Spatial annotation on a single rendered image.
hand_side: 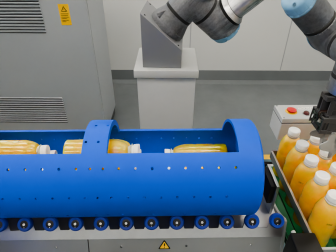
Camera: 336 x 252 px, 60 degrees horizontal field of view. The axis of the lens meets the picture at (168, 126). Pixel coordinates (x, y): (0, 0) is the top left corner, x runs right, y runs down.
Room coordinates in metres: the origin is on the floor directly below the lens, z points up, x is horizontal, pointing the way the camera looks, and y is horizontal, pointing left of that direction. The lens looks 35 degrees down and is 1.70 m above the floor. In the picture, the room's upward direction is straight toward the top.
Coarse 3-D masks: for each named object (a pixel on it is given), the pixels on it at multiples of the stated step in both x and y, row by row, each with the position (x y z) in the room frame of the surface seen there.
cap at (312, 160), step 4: (308, 156) 0.68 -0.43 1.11; (312, 156) 0.68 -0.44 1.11; (316, 156) 0.68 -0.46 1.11; (304, 160) 0.67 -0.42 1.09; (308, 160) 0.66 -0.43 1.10; (312, 160) 0.66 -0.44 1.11; (316, 160) 0.66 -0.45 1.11; (308, 164) 0.66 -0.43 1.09; (312, 164) 0.65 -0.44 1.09; (316, 164) 0.66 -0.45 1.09
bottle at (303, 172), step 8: (296, 168) 0.68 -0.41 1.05; (304, 168) 0.66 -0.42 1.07; (312, 168) 0.65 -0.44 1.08; (296, 176) 0.66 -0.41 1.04; (304, 176) 0.64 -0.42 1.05; (312, 176) 0.64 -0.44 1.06; (296, 184) 0.65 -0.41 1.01; (304, 184) 0.64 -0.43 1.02; (296, 192) 0.65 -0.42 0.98; (288, 200) 0.66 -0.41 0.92
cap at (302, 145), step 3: (297, 141) 0.75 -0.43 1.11; (300, 141) 0.75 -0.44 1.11; (303, 141) 0.75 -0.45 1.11; (306, 141) 0.75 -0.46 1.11; (297, 144) 0.74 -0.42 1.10; (300, 144) 0.73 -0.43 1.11; (303, 144) 0.73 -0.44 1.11; (306, 144) 0.73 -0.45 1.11; (297, 147) 0.74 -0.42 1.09; (300, 147) 0.73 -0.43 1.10; (303, 147) 0.73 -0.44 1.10; (306, 147) 0.73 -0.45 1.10; (303, 150) 0.73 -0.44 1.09
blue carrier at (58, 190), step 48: (48, 144) 0.77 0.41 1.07; (96, 144) 0.59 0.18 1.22; (144, 144) 0.78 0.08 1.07; (240, 144) 0.59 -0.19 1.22; (0, 192) 0.50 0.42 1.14; (48, 192) 0.51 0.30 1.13; (96, 192) 0.51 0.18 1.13; (144, 192) 0.51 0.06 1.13; (192, 192) 0.51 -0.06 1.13; (240, 192) 0.51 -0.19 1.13
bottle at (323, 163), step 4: (320, 156) 0.70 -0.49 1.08; (320, 160) 0.69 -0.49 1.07; (324, 160) 0.69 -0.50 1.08; (328, 160) 0.69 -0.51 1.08; (332, 160) 0.70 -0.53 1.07; (320, 164) 0.69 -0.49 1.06; (324, 164) 0.68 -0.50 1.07; (328, 164) 0.68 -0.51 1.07; (320, 168) 0.68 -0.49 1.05; (324, 168) 0.68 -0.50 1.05; (328, 168) 0.68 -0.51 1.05
